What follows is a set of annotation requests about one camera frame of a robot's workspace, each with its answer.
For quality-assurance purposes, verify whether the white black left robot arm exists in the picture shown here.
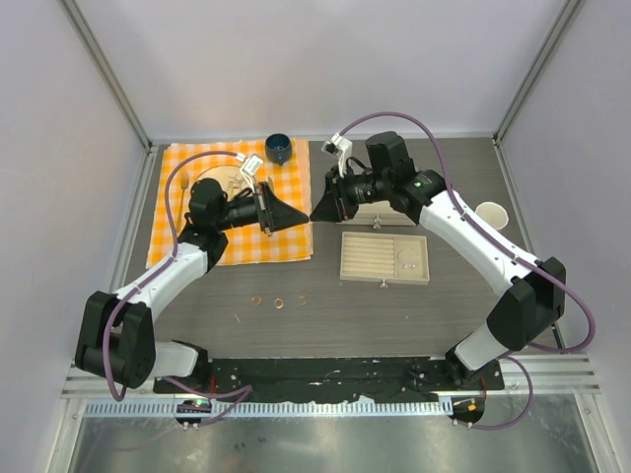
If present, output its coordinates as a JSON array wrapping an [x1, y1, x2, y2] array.
[[74, 178, 309, 388]]

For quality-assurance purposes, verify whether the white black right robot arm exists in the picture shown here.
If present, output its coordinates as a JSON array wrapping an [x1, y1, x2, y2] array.
[[311, 131, 566, 386]]

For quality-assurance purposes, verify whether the beige jewelry box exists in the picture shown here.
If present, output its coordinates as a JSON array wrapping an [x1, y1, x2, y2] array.
[[341, 201, 415, 230]]

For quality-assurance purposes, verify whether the beige jewelry drawer tray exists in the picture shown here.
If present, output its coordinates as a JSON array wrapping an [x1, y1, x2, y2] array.
[[339, 232, 430, 287]]

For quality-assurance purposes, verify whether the bird pattern ceramic plate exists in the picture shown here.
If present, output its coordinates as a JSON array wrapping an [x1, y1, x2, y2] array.
[[195, 165, 249, 200]]

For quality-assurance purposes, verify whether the dark blue ceramic mug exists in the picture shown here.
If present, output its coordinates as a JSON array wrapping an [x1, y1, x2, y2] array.
[[264, 133, 293, 166]]

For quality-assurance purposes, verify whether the gold fork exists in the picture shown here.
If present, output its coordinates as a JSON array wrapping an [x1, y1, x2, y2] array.
[[175, 169, 190, 233]]

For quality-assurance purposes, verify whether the yellow white checkered cloth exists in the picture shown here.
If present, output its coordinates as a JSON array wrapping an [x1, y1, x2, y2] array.
[[146, 140, 313, 267]]

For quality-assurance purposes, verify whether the pink ceramic mug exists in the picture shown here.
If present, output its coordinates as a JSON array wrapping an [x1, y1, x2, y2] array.
[[475, 201, 510, 231]]

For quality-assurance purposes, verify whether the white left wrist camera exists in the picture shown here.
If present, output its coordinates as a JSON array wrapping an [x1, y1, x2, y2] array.
[[240, 154, 263, 194]]

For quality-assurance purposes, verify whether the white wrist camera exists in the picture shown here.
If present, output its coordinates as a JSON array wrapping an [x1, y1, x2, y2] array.
[[321, 133, 353, 176], [240, 154, 263, 194]]

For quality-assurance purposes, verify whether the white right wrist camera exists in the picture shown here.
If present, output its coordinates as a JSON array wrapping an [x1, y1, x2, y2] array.
[[321, 133, 353, 176]]

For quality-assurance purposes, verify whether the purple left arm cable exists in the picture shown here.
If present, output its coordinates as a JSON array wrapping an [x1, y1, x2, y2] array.
[[101, 150, 255, 428]]

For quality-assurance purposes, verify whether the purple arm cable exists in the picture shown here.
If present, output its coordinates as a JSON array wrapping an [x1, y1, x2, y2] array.
[[101, 150, 255, 428], [339, 110, 596, 431]]

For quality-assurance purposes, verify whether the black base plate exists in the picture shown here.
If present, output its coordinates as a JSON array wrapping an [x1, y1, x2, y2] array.
[[175, 357, 505, 404]]

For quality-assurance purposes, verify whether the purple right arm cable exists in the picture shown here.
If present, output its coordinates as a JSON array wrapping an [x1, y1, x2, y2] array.
[[339, 110, 596, 431]]

